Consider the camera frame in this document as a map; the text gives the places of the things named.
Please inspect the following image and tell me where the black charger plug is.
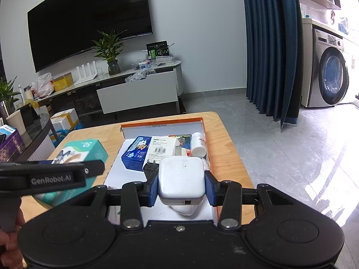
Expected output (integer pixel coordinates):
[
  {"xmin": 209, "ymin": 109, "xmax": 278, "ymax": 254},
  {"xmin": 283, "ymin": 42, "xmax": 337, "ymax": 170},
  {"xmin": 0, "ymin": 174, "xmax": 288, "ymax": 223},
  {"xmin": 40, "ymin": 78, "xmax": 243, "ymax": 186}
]
[{"xmin": 143, "ymin": 160, "xmax": 160, "ymax": 181}]

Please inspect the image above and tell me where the dark blue curtain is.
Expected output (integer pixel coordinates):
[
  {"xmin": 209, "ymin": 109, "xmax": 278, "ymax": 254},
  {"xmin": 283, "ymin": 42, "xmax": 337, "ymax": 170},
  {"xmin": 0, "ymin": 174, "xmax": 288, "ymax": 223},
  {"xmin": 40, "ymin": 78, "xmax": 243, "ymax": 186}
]
[{"xmin": 241, "ymin": 0, "xmax": 303, "ymax": 131}]

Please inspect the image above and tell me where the black green box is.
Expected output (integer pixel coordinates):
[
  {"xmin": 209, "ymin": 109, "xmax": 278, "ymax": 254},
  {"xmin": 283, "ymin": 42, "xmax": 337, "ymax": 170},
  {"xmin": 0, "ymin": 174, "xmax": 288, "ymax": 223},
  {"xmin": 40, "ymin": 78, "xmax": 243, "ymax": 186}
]
[{"xmin": 146, "ymin": 41, "xmax": 169, "ymax": 60}]

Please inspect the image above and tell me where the person's left hand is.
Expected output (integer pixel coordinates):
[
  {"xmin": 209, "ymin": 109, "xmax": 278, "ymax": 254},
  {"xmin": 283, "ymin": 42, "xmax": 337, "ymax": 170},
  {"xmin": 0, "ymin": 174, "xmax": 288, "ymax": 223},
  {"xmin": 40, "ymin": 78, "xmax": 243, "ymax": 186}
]
[{"xmin": 0, "ymin": 209, "xmax": 27, "ymax": 269}]

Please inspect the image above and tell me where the white router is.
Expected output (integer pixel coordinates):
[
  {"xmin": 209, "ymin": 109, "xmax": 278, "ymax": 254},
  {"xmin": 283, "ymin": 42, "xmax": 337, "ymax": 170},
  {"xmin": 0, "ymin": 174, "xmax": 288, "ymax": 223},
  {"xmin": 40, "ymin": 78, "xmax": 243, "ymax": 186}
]
[{"xmin": 74, "ymin": 63, "xmax": 98, "ymax": 85}]

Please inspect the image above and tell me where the white plug-in heater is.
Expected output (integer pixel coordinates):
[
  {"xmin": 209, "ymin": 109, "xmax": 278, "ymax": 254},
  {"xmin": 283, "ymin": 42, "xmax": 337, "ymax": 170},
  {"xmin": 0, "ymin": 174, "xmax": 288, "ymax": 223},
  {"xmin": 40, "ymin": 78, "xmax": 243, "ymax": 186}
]
[{"xmin": 193, "ymin": 155, "xmax": 211, "ymax": 172}]

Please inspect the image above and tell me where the black television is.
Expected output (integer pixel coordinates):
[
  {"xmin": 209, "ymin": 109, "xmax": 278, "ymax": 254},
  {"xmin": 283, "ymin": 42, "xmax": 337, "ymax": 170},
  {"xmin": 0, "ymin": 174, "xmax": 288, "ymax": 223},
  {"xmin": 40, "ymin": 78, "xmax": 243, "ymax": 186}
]
[{"xmin": 27, "ymin": 0, "xmax": 153, "ymax": 73}]

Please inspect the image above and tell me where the blue white medicine box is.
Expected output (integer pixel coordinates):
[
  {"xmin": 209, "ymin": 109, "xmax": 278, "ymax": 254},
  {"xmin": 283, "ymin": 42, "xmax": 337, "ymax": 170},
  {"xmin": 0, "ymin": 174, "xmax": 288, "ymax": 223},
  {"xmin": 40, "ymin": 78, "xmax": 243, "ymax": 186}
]
[{"xmin": 0, "ymin": 126, "xmax": 17, "ymax": 138}]

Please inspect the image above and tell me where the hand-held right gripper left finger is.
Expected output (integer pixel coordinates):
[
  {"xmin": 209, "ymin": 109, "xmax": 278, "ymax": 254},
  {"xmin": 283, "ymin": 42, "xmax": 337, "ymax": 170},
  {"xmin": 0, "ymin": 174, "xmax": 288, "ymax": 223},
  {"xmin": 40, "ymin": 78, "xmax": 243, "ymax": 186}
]
[{"xmin": 56, "ymin": 171, "xmax": 158, "ymax": 229}]

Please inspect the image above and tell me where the steel thermos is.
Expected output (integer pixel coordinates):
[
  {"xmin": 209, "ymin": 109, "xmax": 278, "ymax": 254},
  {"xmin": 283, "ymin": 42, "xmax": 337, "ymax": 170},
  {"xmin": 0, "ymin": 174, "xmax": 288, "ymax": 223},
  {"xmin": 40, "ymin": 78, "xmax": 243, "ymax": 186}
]
[{"xmin": 0, "ymin": 101, "xmax": 9, "ymax": 126}]

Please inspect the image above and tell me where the purple patterned storage box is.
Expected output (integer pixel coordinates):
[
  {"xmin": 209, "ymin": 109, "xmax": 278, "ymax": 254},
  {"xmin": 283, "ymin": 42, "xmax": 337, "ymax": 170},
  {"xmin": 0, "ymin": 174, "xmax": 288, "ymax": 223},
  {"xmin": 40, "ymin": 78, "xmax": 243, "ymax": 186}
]
[{"xmin": 0, "ymin": 129, "xmax": 24, "ymax": 161}]

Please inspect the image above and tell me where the tv cabinet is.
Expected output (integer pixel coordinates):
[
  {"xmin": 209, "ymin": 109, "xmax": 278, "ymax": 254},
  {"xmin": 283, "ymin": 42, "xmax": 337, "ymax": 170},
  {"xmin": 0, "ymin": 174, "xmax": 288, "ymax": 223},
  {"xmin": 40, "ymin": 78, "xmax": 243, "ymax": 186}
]
[{"xmin": 34, "ymin": 60, "xmax": 184, "ymax": 118}]

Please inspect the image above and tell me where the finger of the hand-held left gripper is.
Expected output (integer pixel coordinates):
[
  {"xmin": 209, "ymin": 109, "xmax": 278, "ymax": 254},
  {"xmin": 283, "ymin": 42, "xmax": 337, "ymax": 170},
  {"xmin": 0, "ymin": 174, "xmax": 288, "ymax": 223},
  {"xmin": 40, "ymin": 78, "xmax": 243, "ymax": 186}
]
[{"xmin": 0, "ymin": 159, "xmax": 105, "ymax": 178}]

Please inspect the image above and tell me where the black stand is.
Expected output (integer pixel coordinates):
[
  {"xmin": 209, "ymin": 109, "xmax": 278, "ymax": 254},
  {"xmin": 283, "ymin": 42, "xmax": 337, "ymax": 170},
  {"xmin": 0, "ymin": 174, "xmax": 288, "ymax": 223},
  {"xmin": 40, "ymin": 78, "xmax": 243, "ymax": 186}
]
[{"xmin": 20, "ymin": 104, "xmax": 41, "ymax": 129}]

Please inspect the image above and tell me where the white drawer front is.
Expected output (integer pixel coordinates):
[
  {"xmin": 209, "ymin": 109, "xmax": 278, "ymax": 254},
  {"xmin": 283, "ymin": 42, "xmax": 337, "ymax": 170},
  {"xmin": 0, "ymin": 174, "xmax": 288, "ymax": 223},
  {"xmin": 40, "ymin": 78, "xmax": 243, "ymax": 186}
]
[{"xmin": 96, "ymin": 74, "xmax": 179, "ymax": 114}]

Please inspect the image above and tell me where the plant in glass vase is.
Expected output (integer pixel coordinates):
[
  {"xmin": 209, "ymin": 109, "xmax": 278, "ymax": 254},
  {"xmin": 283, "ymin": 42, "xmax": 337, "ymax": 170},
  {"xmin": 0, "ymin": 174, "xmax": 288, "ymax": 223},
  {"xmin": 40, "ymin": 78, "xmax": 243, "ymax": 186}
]
[{"xmin": 91, "ymin": 29, "xmax": 128, "ymax": 76}]

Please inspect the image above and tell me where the blue dental floss box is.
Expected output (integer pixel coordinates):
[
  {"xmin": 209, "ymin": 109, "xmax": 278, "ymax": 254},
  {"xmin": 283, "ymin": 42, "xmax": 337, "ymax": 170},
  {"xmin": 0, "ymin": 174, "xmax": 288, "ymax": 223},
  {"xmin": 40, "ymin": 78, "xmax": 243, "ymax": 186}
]
[{"xmin": 121, "ymin": 136, "xmax": 153, "ymax": 171}]

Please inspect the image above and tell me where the leafy bamboo plant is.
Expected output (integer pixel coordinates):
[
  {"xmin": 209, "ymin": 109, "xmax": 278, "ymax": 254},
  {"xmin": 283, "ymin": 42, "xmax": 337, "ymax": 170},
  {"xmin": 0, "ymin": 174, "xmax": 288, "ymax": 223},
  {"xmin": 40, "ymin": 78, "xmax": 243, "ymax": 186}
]
[{"xmin": 0, "ymin": 76, "xmax": 21, "ymax": 113}]

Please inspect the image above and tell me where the white pill bottle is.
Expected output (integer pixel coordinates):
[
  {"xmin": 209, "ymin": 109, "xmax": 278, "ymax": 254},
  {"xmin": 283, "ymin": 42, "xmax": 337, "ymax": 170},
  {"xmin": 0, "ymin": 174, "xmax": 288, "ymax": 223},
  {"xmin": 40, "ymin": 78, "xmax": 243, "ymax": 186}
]
[{"xmin": 191, "ymin": 132, "xmax": 207, "ymax": 157}]

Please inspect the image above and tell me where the white plastic bag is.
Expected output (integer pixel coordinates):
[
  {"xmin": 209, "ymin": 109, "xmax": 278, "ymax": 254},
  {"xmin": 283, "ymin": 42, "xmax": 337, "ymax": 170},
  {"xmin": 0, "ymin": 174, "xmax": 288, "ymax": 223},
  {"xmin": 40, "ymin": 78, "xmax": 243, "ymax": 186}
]
[{"xmin": 31, "ymin": 73, "xmax": 54, "ymax": 97}]

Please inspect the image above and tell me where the black glass round table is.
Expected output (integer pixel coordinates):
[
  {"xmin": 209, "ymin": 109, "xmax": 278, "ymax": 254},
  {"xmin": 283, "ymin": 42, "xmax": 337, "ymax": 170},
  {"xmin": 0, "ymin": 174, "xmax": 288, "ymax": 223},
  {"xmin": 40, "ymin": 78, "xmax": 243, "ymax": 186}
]
[{"xmin": 0, "ymin": 113, "xmax": 57, "ymax": 163}]

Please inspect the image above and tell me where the white plant pot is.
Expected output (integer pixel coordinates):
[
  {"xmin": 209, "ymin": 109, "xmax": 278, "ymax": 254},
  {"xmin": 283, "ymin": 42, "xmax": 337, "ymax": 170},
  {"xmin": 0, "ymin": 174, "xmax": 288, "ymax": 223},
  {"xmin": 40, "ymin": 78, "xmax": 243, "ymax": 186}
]
[{"xmin": 6, "ymin": 109, "xmax": 27, "ymax": 136}]

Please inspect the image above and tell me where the white square charger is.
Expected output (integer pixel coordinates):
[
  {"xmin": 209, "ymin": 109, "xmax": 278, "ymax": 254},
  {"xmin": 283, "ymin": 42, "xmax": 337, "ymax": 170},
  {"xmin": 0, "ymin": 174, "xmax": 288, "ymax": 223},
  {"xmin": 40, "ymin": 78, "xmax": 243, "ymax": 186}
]
[{"xmin": 158, "ymin": 157, "xmax": 206, "ymax": 206}]

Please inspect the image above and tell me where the blue bag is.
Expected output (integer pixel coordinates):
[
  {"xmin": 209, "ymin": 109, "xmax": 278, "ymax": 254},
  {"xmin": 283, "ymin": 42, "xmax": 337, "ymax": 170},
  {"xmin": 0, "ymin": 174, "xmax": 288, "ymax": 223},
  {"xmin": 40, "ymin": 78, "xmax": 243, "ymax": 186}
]
[{"xmin": 52, "ymin": 122, "xmax": 83, "ymax": 141}]

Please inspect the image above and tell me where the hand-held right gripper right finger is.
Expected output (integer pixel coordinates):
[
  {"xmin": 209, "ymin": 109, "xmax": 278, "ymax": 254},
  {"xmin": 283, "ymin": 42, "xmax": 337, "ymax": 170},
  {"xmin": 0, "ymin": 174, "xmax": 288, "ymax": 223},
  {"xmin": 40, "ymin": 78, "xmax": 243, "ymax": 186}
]
[{"xmin": 204, "ymin": 171, "xmax": 312, "ymax": 229}]

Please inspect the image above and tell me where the washing machine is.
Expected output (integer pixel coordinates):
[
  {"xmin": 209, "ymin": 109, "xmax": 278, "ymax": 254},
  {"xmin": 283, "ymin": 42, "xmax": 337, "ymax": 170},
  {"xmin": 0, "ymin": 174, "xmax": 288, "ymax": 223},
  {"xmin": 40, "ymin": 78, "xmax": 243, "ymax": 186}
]
[{"xmin": 300, "ymin": 18, "xmax": 355, "ymax": 108}]

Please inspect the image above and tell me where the clear plastic bag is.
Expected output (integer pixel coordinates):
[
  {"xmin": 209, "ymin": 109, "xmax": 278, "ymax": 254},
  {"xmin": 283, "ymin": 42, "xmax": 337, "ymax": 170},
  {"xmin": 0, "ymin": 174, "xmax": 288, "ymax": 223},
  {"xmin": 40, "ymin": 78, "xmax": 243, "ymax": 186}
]
[{"xmin": 125, "ymin": 71, "xmax": 156, "ymax": 83}]

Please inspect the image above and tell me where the white adapter box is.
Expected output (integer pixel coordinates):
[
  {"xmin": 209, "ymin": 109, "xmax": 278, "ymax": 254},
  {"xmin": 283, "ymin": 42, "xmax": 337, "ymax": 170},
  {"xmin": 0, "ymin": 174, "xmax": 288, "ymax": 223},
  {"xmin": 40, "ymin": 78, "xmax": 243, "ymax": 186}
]
[{"xmin": 148, "ymin": 135, "xmax": 178, "ymax": 163}]

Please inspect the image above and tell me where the clear acrylic container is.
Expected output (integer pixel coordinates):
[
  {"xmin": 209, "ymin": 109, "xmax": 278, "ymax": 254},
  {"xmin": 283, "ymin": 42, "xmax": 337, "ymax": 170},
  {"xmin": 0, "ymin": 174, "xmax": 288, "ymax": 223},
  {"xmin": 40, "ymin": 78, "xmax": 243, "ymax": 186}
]
[{"xmin": 135, "ymin": 56, "xmax": 176, "ymax": 69}]

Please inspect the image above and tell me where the green bandage box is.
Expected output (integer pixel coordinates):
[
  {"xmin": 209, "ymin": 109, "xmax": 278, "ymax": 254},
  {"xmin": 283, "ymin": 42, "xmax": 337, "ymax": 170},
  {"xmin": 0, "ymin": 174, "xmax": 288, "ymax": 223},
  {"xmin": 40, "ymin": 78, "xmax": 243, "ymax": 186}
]
[{"xmin": 35, "ymin": 139, "xmax": 109, "ymax": 206}]

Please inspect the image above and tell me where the white yellow cardboard box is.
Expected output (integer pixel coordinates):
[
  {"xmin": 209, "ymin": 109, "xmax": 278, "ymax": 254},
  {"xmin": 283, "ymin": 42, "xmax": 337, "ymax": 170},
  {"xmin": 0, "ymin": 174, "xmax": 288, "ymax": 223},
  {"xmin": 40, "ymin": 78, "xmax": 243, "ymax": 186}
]
[{"xmin": 50, "ymin": 108, "xmax": 79, "ymax": 132}]

